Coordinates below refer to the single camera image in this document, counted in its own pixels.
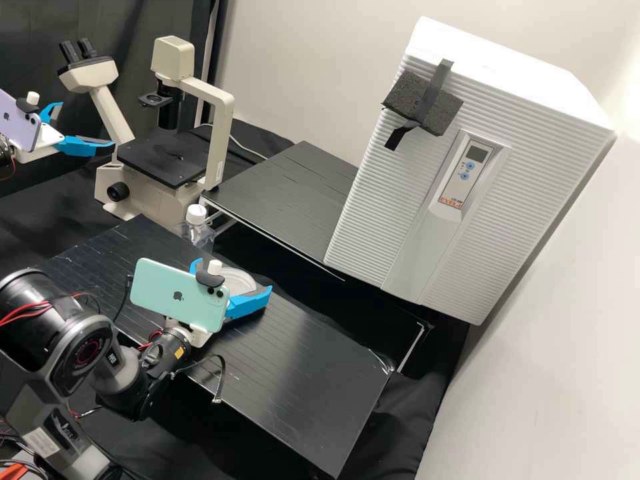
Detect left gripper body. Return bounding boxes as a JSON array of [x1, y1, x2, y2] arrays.
[[15, 123, 67, 164]]

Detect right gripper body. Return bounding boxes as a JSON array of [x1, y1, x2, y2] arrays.
[[165, 319, 211, 349]]

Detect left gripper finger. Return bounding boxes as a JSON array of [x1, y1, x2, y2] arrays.
[[53, 135, 117, 159], [39, 101, 65, 125]]

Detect petri dish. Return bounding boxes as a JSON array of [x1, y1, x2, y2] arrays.
[[219, 266, 259, 303]]

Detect white-capped bottle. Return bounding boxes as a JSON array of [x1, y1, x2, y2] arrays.
[[177, 203, 217, 253]]

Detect cream microscope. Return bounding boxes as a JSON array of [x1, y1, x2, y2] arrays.
[[56, 35, 237, 222]]

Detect black platform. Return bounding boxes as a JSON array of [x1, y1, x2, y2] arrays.
[[37, 213, 423, 480], [199, 139, 362, 282]]

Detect incubator door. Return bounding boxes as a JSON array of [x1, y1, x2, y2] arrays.
[[323, 47, 617, 327]]

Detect white incubator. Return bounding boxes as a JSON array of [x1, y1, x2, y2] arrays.
[[405, 15, 616, 133]]

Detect left wrist camera phone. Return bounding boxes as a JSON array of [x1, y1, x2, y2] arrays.
[[0, 89, 45, 152]]

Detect wrist camera phone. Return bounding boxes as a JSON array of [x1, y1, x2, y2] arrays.
[[129, 257, 232, 335], [0, 89, 45, 152]]

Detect right wrist camera phone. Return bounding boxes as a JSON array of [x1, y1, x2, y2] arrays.
[[129, 257, 232, 335]]

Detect black cable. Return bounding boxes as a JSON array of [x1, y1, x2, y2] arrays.
[[169, 353, 227, 405]]

